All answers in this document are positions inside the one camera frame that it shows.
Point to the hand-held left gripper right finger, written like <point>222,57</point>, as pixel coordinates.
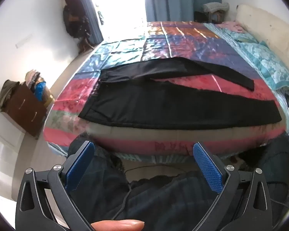
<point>208,167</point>

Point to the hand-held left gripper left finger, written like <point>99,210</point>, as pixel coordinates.
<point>78,166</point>

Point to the black pants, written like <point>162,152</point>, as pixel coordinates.
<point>159,105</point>

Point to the person's left hand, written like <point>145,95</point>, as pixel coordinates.
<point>118,225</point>

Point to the person's dark blue clothing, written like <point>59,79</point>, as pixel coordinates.
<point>159,204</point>

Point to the brown wooden cabinet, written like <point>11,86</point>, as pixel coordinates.
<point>26,110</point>

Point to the bright blue cloth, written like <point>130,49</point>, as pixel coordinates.
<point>39,90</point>

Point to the pile of folded clothes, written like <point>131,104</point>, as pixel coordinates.
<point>32,77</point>

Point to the olive green cloth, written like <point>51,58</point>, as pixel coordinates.
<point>6,93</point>

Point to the blue floral blanket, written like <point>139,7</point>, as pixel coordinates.
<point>267,60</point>

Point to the patchwork satin bedspread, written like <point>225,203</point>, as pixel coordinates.
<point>183,45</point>

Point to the dark hanging clothes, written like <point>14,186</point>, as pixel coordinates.
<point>74,16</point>

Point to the dark chair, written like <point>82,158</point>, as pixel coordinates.
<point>202,16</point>

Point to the white pillow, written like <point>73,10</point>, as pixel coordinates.
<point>267,26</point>

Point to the blue curtain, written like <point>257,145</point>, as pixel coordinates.
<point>91,9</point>
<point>180,0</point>

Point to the grey knitted cloth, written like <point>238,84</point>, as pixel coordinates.
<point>215,6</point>

